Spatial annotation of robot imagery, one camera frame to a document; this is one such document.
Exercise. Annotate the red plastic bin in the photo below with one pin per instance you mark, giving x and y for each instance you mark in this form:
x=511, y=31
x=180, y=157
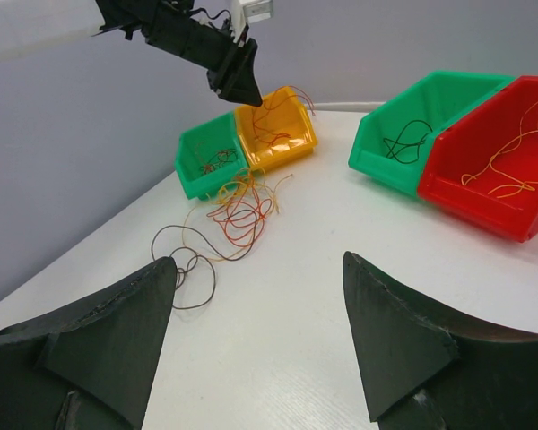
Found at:
x=484, y=167

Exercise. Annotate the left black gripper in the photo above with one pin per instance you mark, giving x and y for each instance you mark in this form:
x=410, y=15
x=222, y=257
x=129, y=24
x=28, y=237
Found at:
x=229, y=66

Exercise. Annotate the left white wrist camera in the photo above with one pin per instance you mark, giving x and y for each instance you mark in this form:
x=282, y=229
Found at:
x=243, y=13

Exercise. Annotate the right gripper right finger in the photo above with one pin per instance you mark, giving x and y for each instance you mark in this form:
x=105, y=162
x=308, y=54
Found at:
x=425, y=365

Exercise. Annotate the orange plastic bin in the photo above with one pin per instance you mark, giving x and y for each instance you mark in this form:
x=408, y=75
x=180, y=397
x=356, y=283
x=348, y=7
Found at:
x=279, y=131

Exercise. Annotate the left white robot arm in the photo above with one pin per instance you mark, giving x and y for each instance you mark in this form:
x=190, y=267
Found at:
x=26, y=26

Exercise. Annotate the left green plastic bin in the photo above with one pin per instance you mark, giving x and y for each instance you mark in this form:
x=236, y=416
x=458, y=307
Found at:
x=209, y=156

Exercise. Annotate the green plastic bin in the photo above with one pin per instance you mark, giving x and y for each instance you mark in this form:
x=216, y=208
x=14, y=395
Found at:
x=209, y=156
x=393, y=142

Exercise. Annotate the right green plastic bin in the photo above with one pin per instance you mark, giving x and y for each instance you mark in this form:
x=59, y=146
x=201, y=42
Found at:
x=393, y=142

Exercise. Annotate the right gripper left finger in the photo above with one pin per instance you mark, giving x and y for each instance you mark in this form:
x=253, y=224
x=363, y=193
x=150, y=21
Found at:
x=89, y=364

